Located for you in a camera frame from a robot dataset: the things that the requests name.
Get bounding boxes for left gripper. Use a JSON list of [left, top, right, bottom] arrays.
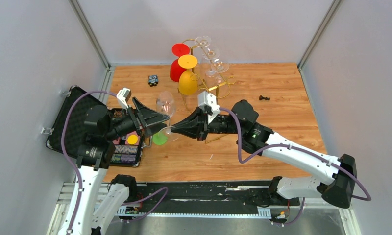
[[105, 96, 169, 140]]

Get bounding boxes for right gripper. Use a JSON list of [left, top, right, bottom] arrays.
[[171, 107, 243, 142]]

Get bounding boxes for green wine glass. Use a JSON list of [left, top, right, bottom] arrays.
[[152, 132, 168, 145]]

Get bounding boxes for clear wine glass front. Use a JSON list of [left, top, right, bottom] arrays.
[[156, 91, 179, 143]]

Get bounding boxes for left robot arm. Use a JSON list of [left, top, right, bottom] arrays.
[[58, 98, 169, 235]]

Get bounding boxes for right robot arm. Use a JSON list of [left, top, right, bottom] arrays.
[[172, 100, 358, 209]]

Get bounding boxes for orange wine glass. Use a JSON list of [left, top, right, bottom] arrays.
[[178, 54, 198, 95]]

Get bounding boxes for red wine glass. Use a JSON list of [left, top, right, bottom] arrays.
[[170, 43, 190, 82]]

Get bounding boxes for clear wine glass rearmost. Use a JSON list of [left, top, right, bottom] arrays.
[[194, 36, 212, 47]]

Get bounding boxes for yellow round chip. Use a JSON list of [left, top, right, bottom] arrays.
[[126, 134, 139, 145]]

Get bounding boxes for black poker chip case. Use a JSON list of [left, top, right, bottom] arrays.
[[46, 86, 145, 168]]

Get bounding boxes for black chess pawn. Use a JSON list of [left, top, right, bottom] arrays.
[[259, 95, 270, 101]]

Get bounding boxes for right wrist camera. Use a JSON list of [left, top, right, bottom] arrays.
[[197, 91, 220, 124]]

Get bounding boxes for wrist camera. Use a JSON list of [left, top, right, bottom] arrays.
[[116, 88, 131, 109], [197, 91, 220, 124]]

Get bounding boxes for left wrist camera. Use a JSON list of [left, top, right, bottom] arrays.
[[116, 88, 131, 109]]

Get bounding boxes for gold wire glass rack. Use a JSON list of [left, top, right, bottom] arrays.
[[177, 39, 234, 112]]

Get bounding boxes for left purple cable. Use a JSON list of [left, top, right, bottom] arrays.
[[60, 90, 169, 235]]

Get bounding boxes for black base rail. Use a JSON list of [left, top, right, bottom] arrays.
[[63, 180, 314, 218]]

